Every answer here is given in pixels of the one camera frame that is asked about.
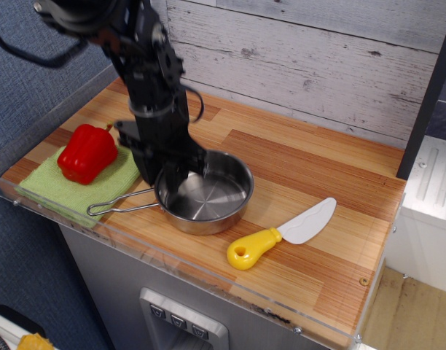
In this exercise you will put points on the silver dispenser panel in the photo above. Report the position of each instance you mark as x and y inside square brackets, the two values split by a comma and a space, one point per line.
[173, 325]

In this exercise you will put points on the green cloth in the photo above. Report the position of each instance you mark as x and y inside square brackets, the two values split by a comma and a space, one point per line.
[47, 186]

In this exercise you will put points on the grey toy fridge cabinet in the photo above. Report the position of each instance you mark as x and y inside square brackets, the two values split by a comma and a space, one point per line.
[115, 279]

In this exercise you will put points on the yellow object at corner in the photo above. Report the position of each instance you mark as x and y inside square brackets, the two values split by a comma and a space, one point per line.
[34, 342]

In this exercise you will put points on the clear acrylic guard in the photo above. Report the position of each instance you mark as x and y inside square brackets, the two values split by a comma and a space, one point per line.
[33, 102]

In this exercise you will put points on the metal pot with wire handle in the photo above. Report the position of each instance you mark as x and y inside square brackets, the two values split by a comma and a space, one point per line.
[202, 204]

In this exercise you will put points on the yellow handled toy knife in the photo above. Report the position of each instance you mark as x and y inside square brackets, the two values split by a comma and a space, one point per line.
[244, 252]

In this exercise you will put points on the dark right post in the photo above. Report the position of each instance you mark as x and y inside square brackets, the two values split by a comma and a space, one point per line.
[425, 113]

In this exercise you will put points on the red bell pepper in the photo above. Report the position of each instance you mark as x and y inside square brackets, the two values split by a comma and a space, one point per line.
[89, 151]

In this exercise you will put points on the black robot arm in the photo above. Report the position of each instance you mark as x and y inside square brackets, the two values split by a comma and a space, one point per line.
[133, 37]

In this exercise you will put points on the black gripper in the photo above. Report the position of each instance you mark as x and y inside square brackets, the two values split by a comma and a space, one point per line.
[162, 141]

